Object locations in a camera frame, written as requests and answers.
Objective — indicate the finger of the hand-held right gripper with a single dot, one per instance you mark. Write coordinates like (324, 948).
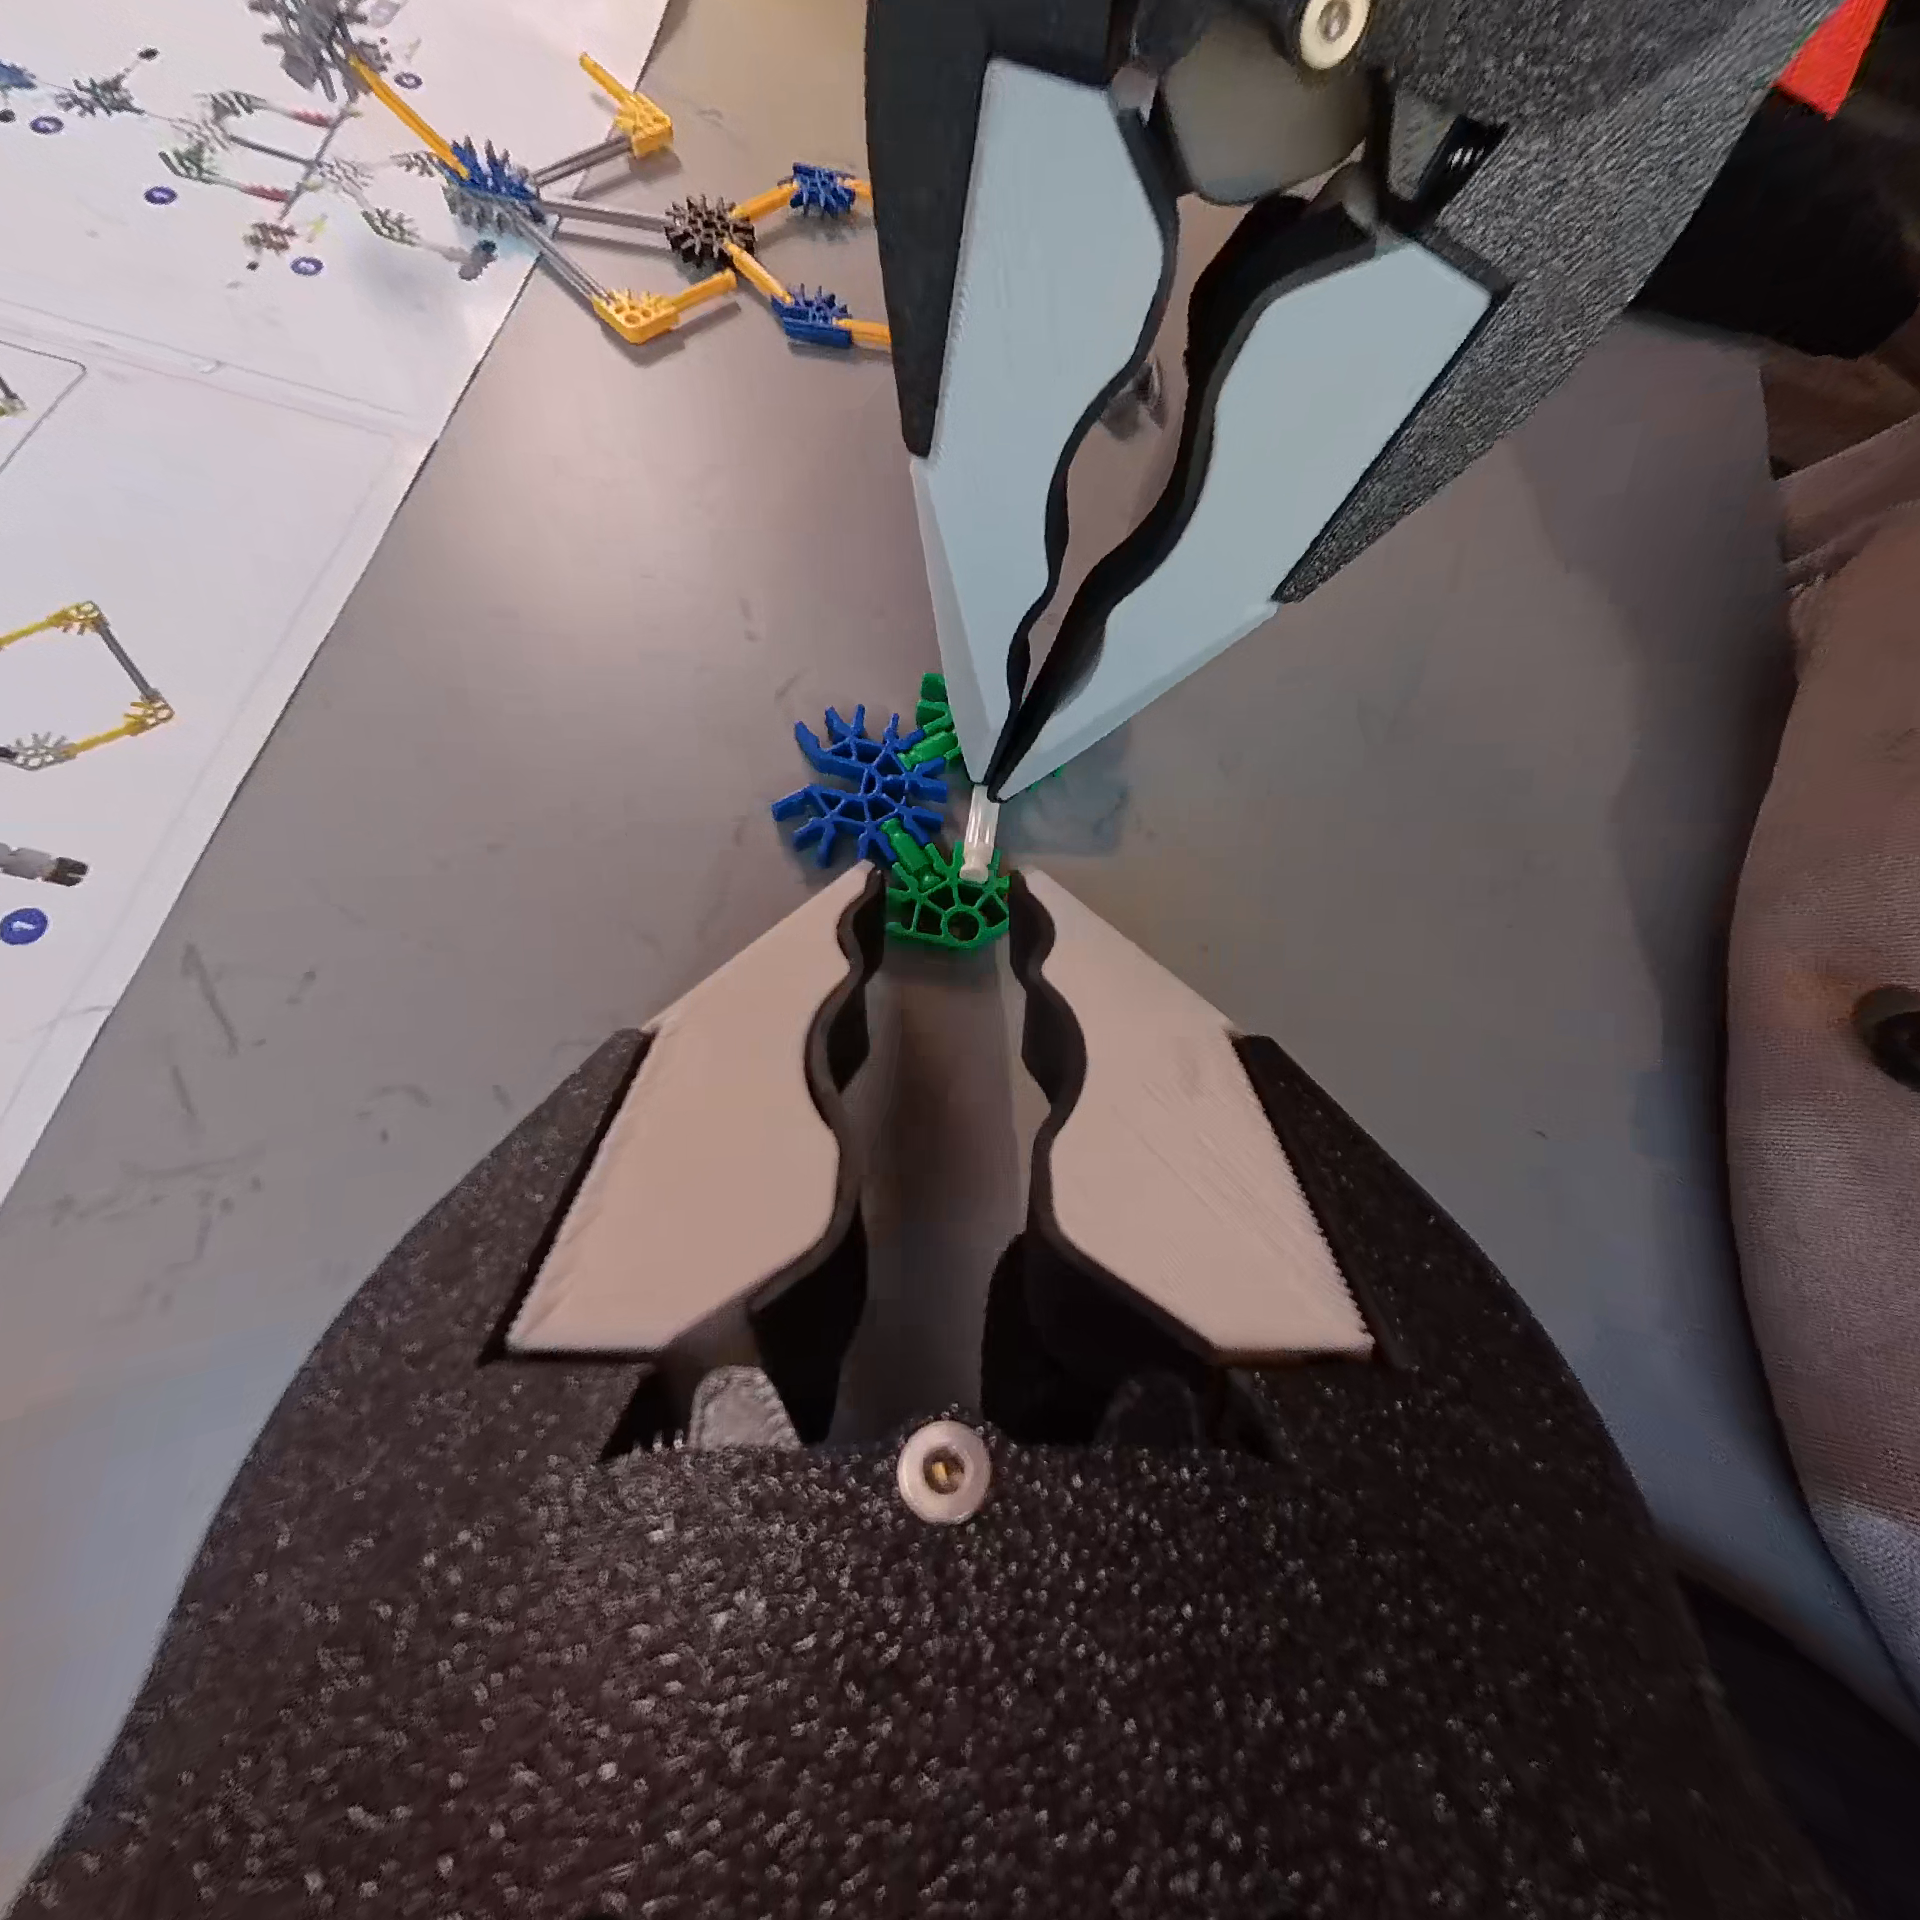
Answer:
(1021, 299)
(1319, 434)

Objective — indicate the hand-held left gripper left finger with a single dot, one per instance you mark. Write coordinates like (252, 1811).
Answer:
(692, 1184)

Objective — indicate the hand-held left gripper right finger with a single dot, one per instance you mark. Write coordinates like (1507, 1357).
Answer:
(1184, 1184)

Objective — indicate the green fan toy connector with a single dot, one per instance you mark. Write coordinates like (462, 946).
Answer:
(915, 907)
(931, 690)

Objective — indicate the short green toy rod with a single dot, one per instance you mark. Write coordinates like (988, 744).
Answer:
(909, 848)
(934, 744)

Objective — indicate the white toy rod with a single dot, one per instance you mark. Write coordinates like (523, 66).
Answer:
(983, 832)

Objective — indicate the blue snowflake toy connector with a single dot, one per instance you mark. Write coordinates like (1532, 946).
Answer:
(863, 786)

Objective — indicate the white instruction sheet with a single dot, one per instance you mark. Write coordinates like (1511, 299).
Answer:
(181, 524)

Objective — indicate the grey desk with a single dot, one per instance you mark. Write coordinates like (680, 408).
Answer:
(569, 674)

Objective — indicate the colourful toy rod figure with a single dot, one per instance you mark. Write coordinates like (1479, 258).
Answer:
(709, 228)

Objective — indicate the red fabric piece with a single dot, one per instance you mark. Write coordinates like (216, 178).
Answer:
(1861, 53)

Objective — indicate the black earphone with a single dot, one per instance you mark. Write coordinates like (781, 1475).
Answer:
(1893, 1035)

